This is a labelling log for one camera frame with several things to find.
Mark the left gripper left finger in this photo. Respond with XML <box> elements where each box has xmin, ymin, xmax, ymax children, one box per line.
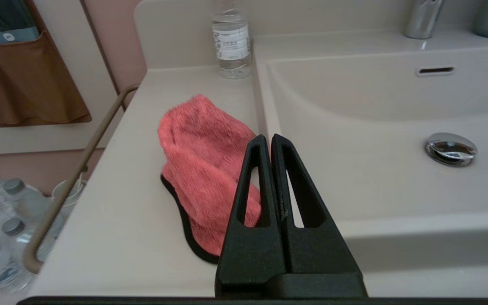
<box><xmin>215</xmin><ymin>134</ymin><xmax>288</xmax><ymax>298</ymax></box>

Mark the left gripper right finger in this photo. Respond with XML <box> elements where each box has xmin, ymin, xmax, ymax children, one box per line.
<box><xmin>271</xmin><ymin>134</ymin><xmax>363</xmax><ymax>275</ymax></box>

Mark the pink fluffy cleaning cloth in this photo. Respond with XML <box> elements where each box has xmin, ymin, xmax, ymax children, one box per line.
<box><xmin>157</xmin><ymin>94</ymin><xmax>271</xmax><ymax>266</ymax></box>

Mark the chrome lever faucet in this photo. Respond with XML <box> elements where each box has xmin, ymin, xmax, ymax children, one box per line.
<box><xmin>404</xmin><ymin>0</ymin><xmax>445</xmax><ymax>40</ymax></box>

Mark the beige wash basin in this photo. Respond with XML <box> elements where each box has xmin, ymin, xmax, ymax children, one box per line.
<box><xmin>255</xmin><ymin>42</ymin><xmax>488</xmax><ymax>272</ymax></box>

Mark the chrome sink drain stopper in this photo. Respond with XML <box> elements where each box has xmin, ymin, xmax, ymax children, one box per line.
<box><xmin>424</xmin><ymin>132</ymin><xmax>478</xmax><ymax>167</ymax></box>

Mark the clear plastic water bottle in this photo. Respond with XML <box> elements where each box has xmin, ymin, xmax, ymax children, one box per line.
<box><xmin>211</xmin><ymin>0</ymin><xmax>253</xmax><ymax>80</ymax></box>

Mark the chrome overflow slot cover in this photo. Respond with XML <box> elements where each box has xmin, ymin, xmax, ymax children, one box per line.
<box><xmin>415</xmin><ymin>66</ymin><xmax>456</xmax><ymax>78</ymax></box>

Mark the brown fabric slipper holder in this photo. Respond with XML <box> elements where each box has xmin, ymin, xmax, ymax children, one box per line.
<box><xmin>0</xmin><ymin>0</ymin><xmax>92</xmax><ymax>128</ymax></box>

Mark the dark grey slipper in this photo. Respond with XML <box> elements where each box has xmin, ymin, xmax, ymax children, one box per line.
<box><xmin>0</xmin><ymin>0</ymin><xmax>41</xmax><ymax>44</ymax></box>

